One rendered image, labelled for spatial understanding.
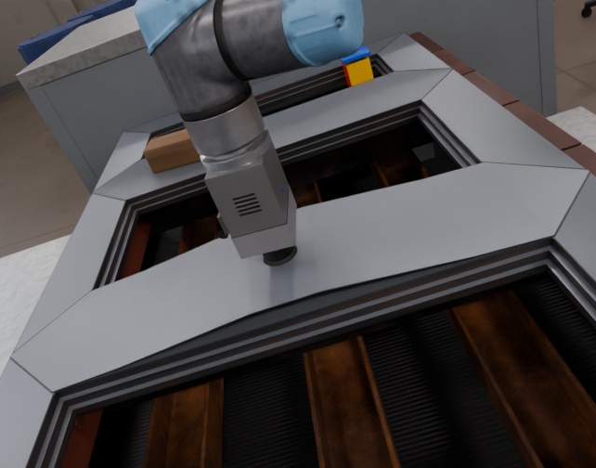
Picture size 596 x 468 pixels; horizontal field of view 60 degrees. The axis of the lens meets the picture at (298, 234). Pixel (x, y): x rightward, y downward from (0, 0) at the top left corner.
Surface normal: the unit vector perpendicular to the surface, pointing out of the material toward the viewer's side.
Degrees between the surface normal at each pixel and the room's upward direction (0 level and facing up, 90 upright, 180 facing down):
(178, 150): 90
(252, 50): 96
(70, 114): 90
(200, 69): 107
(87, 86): 90
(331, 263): 6
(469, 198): 3
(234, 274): 6
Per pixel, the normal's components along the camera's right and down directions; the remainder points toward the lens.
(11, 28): 0.05, 0.55
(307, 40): -0.16, 0.76
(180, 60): -0.27, 0.62
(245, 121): 0.68, 0.22
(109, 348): -0.35, -0.77
